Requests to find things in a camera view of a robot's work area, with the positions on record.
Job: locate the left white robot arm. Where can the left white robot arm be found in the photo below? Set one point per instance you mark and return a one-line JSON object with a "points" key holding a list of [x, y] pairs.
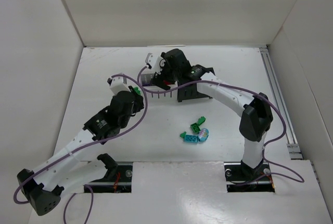
{"points": [[81, 160]]}

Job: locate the cyan printed round lego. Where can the cyan printed round lego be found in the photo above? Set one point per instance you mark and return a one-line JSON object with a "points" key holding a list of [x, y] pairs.
{"points": [[203, 135]]}

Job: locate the aluminium rail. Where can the aluminium rail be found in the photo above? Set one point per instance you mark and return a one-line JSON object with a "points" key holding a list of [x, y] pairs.
{"points": [[292, 143]]}

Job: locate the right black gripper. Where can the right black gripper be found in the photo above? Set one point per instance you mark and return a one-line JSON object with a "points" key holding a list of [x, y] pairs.
{"points": [[161, 78]]}

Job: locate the green square lego brick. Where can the green square lego brick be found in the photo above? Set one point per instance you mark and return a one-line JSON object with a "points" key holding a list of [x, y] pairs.
{"points": [[195, 128]]}

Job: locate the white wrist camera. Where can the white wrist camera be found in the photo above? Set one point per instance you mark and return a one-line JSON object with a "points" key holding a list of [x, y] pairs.
{"points": [[154, 63], [118, 84]]}

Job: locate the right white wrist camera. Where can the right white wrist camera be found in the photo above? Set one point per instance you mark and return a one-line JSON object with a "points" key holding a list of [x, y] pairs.
{"points": [[154, 63]]}

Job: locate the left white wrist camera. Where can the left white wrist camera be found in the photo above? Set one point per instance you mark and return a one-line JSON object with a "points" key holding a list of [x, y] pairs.
{"points": [[118, 84]]}

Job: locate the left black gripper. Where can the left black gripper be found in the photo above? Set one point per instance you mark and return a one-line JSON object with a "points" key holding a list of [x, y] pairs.
{"points": [[139, 99]]}

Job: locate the black double container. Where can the black double container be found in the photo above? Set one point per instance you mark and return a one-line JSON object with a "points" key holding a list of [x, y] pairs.
{"points": [[189, 92]]}

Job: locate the green and blue lego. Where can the green and blue lego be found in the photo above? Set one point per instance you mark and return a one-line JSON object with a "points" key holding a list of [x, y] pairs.
{"points": [[137, 90]]}

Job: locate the small green lego piece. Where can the small green lego piece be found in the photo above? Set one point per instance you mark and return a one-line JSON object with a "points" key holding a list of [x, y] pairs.
{"points": [[182, 135]]}

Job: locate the cyan flat lego brick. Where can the cyan flat lego brick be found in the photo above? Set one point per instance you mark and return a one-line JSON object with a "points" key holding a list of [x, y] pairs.
{"points": [[193, 139]]}

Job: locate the red rounded lego brick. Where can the red rounded lego brick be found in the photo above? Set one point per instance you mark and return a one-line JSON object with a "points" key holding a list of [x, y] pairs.
{"points": [[167, 82]]}

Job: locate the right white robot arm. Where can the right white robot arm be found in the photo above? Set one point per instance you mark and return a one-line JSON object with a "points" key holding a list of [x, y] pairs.
{"points": [[254, 112]]}

